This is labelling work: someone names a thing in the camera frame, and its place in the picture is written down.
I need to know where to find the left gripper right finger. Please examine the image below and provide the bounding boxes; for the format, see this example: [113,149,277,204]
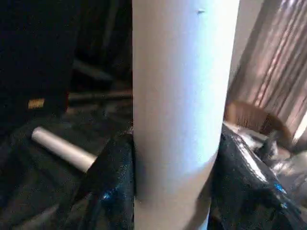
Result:
[209,124,307,230]

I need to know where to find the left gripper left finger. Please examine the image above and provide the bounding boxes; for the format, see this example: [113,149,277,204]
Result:
[57,131,137,230]

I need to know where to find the white plastic table leg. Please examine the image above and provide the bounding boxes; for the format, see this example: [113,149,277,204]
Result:
[131,0,241,230]
[31,126,97,173]

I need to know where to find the black plastic mat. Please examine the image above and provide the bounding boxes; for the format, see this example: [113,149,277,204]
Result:
[0,108,307,230]

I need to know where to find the brown cardboard box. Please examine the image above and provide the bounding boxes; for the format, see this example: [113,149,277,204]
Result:
[224,100,290,140]

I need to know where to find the small orange label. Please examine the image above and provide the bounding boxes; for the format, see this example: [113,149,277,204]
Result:
[27,98,47,110]

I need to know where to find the pale pleated curtain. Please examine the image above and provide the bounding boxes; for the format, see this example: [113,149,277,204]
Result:
[229,0,307,144]

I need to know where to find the black cabinet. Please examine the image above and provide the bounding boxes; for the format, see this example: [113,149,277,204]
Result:
[0,0,134,137]

